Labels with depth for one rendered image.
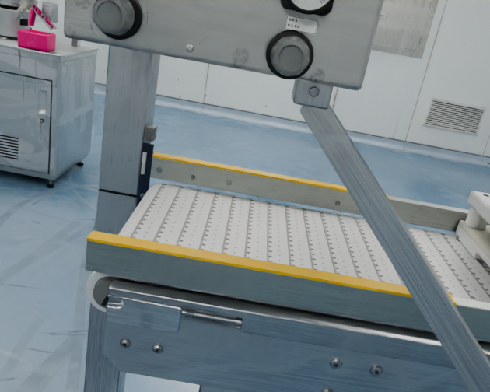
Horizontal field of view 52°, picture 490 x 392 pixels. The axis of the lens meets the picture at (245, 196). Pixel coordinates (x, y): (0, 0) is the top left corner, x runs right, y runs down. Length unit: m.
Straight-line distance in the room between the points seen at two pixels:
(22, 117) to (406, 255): 2.71
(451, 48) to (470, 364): 5.33
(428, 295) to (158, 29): 0.28
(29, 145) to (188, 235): 2.48
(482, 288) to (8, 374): 1.45
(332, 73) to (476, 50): 5.40
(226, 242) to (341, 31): 0.29
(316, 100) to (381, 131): 5.24
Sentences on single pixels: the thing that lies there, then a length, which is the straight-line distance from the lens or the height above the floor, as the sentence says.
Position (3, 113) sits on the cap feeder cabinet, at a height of 0.40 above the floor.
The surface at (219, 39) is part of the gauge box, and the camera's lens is 0.37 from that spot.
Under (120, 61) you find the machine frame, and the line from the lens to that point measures 0.72.
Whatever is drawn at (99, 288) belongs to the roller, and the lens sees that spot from 0.51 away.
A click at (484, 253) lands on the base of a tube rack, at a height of 0.93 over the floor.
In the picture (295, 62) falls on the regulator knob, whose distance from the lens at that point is 0.35.
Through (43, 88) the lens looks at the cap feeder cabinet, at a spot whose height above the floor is 0.57.
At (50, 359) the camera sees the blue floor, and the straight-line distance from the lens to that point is 1.81.
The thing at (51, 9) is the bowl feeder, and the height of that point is 0.96.
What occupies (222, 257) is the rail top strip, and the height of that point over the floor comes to 0.95.
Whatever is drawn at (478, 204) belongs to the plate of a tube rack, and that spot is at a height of 0.97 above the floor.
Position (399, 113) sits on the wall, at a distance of 5.64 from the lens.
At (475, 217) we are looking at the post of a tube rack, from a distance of 0.75.
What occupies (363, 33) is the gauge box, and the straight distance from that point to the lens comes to 0.37.
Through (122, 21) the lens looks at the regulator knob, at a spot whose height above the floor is 1.14.
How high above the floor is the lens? 1.16
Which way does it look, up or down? 21 degrees down
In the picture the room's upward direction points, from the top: 11 degrees clockwise
